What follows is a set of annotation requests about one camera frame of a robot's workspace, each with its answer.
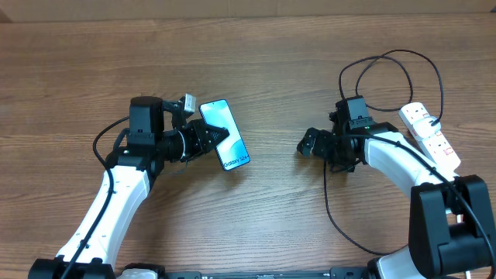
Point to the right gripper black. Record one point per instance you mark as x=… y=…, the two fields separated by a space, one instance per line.
x=324 y=142

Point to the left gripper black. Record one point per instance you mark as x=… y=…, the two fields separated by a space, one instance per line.
x=198 y=129

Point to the Samsung Galaxy smartphone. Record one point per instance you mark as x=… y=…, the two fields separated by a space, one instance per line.
x=229 y=145

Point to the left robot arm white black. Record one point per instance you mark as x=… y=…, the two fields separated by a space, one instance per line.
x=159 y=131

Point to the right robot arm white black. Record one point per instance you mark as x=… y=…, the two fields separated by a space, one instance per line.
x=451 y=225

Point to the white charger plug adapter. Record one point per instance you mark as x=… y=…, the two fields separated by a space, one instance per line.
x=425 y=128

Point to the white power strip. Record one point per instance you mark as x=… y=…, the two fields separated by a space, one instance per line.
x=437 y=148

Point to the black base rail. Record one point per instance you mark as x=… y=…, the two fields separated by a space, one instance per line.
x=271 y=274

